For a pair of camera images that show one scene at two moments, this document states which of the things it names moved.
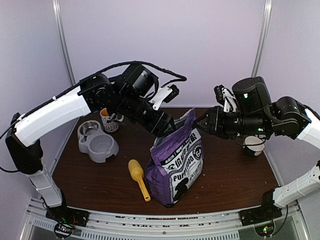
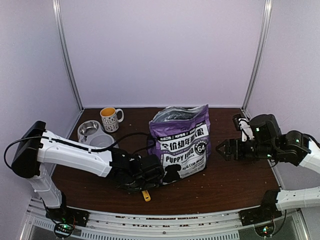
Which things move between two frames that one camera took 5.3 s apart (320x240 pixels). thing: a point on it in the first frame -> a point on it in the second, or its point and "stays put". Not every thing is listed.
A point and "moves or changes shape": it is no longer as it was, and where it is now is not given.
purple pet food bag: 176,159 moves or changes shape
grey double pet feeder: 91,140 stays put
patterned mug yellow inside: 110,124 stays put
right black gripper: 214,125 -> 234,143
